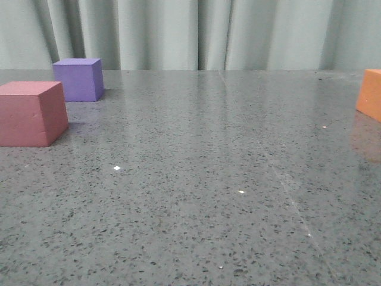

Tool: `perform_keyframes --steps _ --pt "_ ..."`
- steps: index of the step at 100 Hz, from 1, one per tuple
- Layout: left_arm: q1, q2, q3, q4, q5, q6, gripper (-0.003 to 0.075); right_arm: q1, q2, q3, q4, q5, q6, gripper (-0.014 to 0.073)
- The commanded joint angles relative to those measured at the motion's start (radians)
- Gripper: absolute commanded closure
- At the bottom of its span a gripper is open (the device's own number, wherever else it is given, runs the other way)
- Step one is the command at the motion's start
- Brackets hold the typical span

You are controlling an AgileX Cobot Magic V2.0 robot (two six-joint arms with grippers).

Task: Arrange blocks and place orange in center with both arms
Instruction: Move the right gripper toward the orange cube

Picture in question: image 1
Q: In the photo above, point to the orange foam cube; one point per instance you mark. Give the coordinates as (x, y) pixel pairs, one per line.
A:
(369, 99)

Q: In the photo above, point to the pale green curtain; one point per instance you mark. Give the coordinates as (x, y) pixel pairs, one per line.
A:
(193, 35)

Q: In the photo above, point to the purple foam cube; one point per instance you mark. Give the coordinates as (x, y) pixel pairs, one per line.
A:
(82, 78)

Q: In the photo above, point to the red foam cube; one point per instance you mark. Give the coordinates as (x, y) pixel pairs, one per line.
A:
(33, 113)

